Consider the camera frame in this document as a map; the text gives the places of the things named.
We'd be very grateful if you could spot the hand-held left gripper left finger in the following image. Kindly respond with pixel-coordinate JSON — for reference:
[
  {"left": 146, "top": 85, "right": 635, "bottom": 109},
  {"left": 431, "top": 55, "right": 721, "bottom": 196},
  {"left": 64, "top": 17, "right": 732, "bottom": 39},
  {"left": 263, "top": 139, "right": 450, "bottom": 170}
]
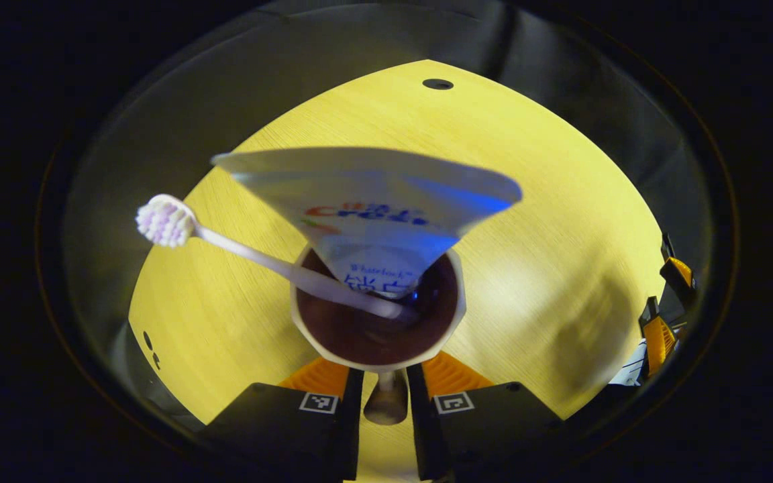
[{"left": 202, "top": 357, "right": 365, "bottom": 480}]

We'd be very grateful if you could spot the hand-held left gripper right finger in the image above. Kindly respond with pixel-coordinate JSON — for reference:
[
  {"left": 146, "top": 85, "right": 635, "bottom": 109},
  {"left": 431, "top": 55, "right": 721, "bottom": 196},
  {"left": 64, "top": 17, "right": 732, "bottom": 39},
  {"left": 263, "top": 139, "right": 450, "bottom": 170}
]
[{"left": 405, "top": 350, "right": 565, "bottom": 480}]

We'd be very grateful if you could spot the beige cup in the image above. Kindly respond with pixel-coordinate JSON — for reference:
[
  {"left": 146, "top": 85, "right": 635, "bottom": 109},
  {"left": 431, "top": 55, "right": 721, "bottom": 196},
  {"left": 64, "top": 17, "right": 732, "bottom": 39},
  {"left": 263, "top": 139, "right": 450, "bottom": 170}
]
[{"left": 290, "top": 241, "right": 468, "bottom": 427}]

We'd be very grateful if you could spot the white toothbrush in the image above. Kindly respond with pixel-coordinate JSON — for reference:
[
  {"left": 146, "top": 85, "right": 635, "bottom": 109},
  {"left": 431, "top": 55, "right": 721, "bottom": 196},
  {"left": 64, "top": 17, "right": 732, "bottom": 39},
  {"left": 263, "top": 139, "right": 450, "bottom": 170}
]
[{"left": 135, "top": 194, "right": 407, "bottom": 321}]

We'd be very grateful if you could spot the white toothpaste tube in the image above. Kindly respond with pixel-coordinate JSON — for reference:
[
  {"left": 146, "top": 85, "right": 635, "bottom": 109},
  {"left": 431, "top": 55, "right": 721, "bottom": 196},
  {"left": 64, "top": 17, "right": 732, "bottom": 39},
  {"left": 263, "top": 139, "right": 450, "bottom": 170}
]
[{"left": 211, "top": 147, "right": 523, "bottom": 301}]

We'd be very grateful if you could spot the wooden desktop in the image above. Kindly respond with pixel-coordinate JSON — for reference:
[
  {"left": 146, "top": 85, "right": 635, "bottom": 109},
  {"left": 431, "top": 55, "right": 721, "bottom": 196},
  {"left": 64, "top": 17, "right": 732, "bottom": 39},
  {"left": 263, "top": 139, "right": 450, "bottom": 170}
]
[{"left": 128, "top": 59, "right": 669, "bottom": 483}]

